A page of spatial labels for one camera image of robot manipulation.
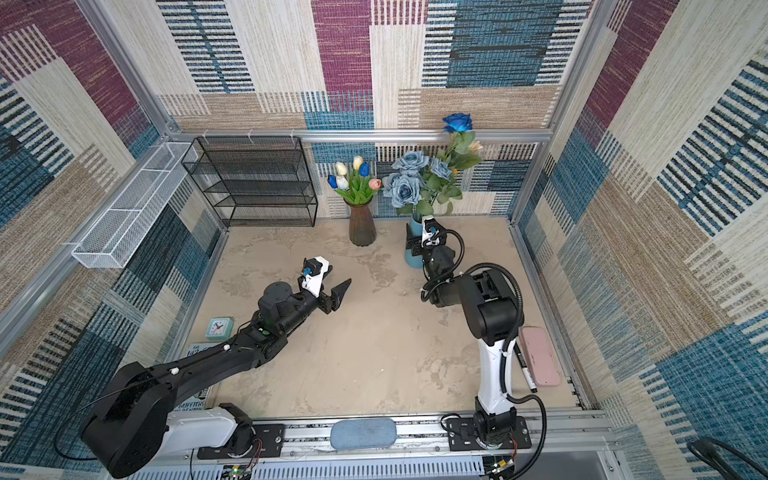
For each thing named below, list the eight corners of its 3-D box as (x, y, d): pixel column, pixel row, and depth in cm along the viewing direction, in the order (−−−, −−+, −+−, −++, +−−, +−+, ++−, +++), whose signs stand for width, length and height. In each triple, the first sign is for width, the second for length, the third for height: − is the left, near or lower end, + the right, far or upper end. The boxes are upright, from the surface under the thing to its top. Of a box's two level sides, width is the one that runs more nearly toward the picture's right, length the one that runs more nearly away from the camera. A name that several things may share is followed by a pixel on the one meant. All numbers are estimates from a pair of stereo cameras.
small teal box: (209, 339, 93) (204, 334, 90) (216, 322, 96) (211, 317, 94) (229, 339, 93) (225, 334, 90) (235, 322, 96) (231, 317, 94)
